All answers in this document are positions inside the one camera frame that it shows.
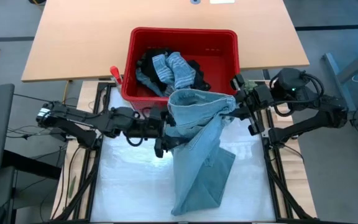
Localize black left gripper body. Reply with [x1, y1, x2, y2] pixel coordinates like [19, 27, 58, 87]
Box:
[126, 107, 167, 159]

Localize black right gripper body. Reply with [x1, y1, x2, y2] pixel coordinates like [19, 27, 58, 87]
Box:
[231, 74, 275, 136]

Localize light blue jeans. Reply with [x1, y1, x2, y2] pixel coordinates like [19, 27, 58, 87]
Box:
[165, 88, 237, 217]

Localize dark blue jeans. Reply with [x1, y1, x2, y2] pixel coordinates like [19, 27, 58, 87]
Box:
[186, 60, 212, 92]

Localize red plastic laundry bin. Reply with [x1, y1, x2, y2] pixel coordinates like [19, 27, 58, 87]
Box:
[121, 27, 241, 111]

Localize blue striped shirt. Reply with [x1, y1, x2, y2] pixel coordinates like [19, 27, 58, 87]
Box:
[135, 51, 197, 97]

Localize black garment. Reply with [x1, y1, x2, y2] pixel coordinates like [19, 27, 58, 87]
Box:
[137, 48, 169, 86]

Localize small green stick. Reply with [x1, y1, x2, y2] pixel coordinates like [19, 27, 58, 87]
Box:
[67, 175, 78, 199]

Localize grey metal table leg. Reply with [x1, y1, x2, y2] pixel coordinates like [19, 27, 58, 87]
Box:
[323, 40, 358, 94]

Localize light wooden desk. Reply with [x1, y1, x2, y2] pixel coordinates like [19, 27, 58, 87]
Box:
[21, 0, 310, 83]

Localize red handled tool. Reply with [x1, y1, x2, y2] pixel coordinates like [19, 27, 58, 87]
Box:
[109, 65, 124, 86]

